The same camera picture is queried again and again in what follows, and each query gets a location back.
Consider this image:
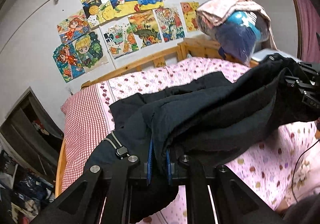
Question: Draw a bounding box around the black padded jacket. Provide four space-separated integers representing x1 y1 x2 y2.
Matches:
83 52 320 224

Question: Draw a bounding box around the clear bag of blue clothes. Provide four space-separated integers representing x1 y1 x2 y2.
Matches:
196 11 270 65

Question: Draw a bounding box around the cluttered clothes pile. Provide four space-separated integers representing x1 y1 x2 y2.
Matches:
1 149 55 223

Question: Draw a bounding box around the right hand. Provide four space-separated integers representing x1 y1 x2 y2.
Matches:
315 118 320 140

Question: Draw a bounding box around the red checkered pillow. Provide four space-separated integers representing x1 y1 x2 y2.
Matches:
61 81 115 191

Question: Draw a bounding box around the pink curtain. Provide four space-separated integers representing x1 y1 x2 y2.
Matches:
293 0 319 63

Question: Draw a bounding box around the pink apple print bedsheet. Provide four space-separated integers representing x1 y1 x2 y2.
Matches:
94 71 316 223

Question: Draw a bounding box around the pink floral blanket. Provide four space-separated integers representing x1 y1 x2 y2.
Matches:
196 0 278 50

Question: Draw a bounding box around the dark wooden cabinet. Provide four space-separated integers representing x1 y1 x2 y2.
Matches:
1 88 64 184

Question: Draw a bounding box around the vegetables and cup drawing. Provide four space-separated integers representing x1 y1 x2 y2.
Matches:
104 23 139 59

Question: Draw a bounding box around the blond boy green leaves drawing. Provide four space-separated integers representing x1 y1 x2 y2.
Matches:
72 31 108 73

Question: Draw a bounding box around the colourful collage drawing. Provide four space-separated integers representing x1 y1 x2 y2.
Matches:
155 6 185 42

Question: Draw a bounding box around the orange landscape green dinosaur drawing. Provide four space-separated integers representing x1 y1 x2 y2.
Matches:
128 10 162 48

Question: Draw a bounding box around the orange haired girl blue drawing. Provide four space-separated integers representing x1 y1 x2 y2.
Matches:
53 44 85 83

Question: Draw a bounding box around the yellow bear drawing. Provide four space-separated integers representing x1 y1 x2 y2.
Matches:
180 2 199 32

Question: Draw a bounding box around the red haired girl drawing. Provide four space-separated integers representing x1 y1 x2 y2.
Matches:
57 9 91 44

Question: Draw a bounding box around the pineapple and black square drawing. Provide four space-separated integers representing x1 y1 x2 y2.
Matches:
80 0 115 29

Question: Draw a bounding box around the black cable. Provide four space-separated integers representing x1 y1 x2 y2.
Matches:
291 138 320 205

